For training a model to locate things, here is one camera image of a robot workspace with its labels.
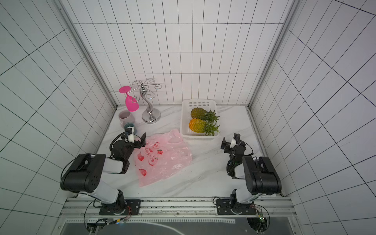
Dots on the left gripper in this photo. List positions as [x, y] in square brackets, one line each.
[136, 144]

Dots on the pink plastic bag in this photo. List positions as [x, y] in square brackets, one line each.
[162, 157]

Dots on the yellow pineapple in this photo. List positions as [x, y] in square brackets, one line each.
[203, 127]

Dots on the green-brown pineapple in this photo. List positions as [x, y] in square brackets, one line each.
[203, 114]

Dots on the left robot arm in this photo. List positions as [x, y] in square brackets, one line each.
[84, 175]

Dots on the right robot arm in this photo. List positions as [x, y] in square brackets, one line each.
[259, 175]

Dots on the teal small cup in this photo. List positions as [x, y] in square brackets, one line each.
[129, 128]

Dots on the silver glass holder stand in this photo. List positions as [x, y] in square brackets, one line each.
[146, 89]

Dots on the pink ceramic mug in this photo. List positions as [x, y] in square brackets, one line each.
[126, 118]

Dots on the magenta wine glass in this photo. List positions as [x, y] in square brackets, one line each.
[130, 102]

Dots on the white plastic basket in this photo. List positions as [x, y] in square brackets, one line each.
[187, 106]

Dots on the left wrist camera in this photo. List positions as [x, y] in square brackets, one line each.
[130, 138]

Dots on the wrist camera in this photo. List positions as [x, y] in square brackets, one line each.
[235, 141]
[130, 138]

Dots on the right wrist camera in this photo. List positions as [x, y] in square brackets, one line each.
[235, 141]

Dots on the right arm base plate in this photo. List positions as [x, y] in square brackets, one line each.
[226, 207]

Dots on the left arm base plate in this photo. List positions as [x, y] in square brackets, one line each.
[129, 206]

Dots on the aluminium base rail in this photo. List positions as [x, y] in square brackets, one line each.
[178, 208]

